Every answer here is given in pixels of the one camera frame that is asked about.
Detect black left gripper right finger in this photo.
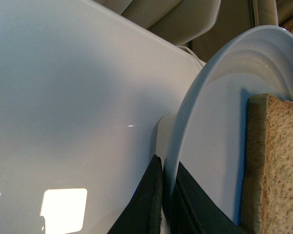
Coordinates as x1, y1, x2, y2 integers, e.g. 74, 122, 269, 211
170, 163, 243, 234

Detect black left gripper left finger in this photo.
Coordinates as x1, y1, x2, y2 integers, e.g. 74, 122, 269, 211
108, 155, 163, 234

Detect light blue round plate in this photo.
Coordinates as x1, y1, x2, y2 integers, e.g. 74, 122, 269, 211
163, 25, 293, 223

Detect slice of toast bread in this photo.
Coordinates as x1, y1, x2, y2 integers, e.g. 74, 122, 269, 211
240, 94, 293, 234

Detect beige chair right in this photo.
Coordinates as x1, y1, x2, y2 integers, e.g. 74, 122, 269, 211
96, 0, 221, 45

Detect white toaster power cable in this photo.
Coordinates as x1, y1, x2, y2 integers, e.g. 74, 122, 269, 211
178, 45, 207, 67

